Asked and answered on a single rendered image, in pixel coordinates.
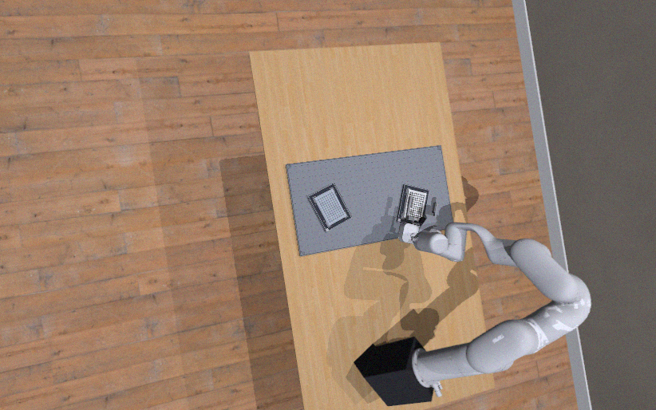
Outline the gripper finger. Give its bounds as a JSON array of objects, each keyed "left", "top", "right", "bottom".
[
  {"left": 405, "top": 196, "right": 420, "bottom": 226},
  {"left": 432, "top": 203, "right": 439, "bottom": 227}
]

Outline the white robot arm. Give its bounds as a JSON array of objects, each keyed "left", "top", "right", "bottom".
[{"left": 411, "top": 214, "right": 591, "bottom": 397}]

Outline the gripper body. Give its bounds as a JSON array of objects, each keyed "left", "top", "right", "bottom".
[{"left": 398, "top": 223, "right": 441, "bottom": 245}]

